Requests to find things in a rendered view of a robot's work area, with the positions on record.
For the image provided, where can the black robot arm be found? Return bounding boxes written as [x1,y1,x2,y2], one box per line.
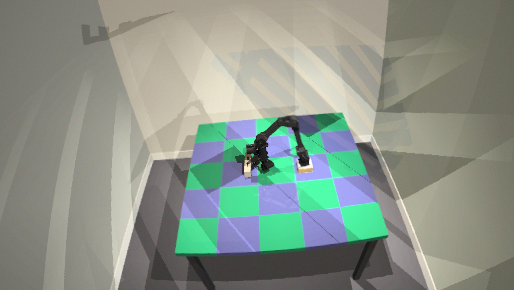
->
[246,114,310,167]

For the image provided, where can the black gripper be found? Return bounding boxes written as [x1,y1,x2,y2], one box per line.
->
[254,150,275,170]

